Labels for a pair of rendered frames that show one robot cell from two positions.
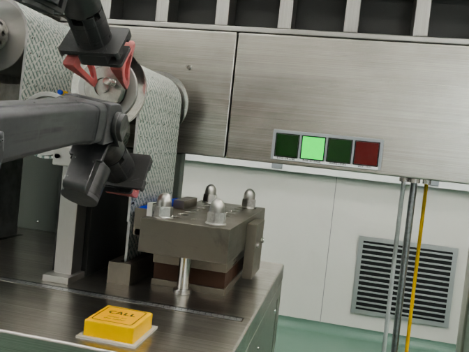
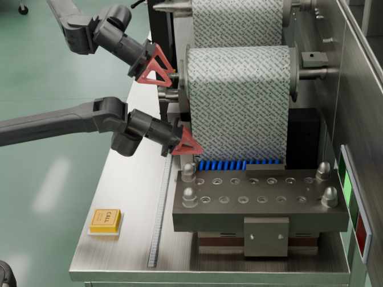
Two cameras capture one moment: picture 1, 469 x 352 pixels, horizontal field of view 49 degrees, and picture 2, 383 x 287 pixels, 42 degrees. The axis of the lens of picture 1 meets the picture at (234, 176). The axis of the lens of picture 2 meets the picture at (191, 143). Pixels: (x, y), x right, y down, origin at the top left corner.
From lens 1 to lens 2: 1.37 m
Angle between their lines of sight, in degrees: 84
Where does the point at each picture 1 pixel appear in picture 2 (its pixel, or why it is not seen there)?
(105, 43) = (131, 64)
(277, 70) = (351, 82)
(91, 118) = (78, 122)
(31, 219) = not seen: hidden behind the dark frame
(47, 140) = (37, 135)
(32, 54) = (200, 25)
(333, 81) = (365, 128)
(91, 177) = (114, 143)
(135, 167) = (167, 140)
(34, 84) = (208, 44)
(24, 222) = not seen: hidden behind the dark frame
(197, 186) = not seen: outside the picture
